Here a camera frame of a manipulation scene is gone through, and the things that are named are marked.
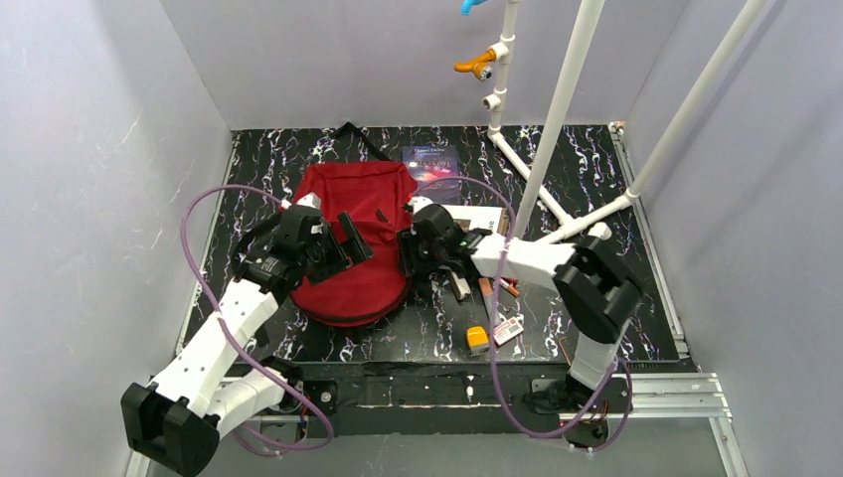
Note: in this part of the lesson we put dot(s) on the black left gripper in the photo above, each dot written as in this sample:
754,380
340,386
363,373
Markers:
339,243

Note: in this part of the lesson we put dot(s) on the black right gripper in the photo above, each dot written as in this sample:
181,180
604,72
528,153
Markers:
417,250

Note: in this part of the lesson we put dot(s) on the red student backpack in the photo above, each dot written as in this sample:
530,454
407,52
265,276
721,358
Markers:
364,204

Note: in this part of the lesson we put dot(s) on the purple galaxy cover book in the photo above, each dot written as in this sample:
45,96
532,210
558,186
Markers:
432,167

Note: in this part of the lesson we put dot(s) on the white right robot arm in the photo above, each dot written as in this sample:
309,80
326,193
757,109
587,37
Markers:
599,291

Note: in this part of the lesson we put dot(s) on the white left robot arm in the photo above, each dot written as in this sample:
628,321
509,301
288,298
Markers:
179,418

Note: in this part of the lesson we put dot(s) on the thin orange tip pen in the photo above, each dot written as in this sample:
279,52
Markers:
509,287

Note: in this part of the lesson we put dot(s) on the red white eraser box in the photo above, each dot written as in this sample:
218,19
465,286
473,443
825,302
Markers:
506,331

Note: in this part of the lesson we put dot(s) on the orange pipe valve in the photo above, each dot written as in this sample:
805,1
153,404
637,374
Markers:
480,67

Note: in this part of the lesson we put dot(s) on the blue pipe valve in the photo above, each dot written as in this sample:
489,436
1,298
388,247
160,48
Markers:
467,6

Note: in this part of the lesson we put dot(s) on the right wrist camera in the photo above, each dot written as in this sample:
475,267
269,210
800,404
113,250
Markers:
416,204

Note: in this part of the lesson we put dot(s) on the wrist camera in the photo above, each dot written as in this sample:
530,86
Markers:
416,204
310,200

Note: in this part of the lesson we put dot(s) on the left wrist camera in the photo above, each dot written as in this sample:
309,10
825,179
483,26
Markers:
310,200

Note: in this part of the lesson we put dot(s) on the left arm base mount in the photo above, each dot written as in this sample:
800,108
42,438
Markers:
316,402

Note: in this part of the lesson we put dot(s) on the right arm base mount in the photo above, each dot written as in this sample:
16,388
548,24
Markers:
602,421

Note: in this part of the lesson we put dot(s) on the white PVC pipe frame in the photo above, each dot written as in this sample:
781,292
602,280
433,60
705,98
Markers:
643,60

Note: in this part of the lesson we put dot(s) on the aluminium front rail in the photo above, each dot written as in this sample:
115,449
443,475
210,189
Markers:
455,419

